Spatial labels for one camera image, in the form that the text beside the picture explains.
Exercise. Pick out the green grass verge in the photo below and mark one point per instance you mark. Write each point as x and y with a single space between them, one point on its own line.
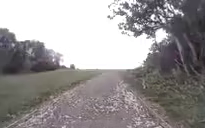
176 96

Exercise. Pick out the green grass field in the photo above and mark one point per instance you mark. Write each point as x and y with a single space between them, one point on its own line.
30 86

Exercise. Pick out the leaning trees with undergrowth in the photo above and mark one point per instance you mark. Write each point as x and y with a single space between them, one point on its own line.
183 36

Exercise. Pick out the clump of dark trees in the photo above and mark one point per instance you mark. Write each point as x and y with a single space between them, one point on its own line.
20 55

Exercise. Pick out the grey gravel dirt path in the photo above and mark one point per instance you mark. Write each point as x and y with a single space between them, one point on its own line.
100 100

